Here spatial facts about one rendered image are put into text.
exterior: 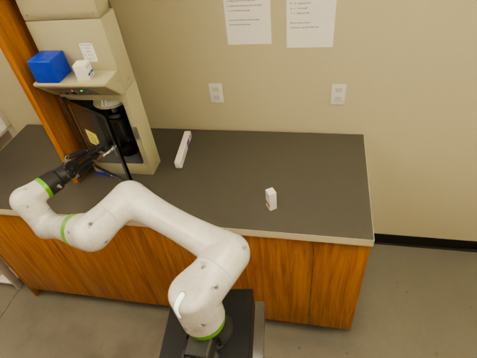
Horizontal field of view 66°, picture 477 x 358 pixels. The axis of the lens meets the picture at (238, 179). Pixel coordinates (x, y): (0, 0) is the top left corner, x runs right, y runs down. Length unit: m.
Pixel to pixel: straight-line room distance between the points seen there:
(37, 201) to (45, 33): 0.65
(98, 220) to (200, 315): 0.44
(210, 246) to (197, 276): 0.11
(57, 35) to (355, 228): 1.40
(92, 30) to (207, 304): 1.08
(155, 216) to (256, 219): 0.55
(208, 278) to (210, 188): 0.81
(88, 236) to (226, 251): 0.42
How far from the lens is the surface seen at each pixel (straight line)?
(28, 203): 1.60
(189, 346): 1.15
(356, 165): 1.87
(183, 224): 1.15
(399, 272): 2.67
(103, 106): 1.78
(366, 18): 1.81
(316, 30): 1.82
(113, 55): 1.60
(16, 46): 1.76
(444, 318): 2.58
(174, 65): 2.02
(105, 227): 1.22
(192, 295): 1.00
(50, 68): 1.63
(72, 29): 1.63
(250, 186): 1.74
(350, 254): 1.69
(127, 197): 1.25
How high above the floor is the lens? 2.15
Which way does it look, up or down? 43 degrees down
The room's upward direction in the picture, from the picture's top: 7 degrees counter-clockwise
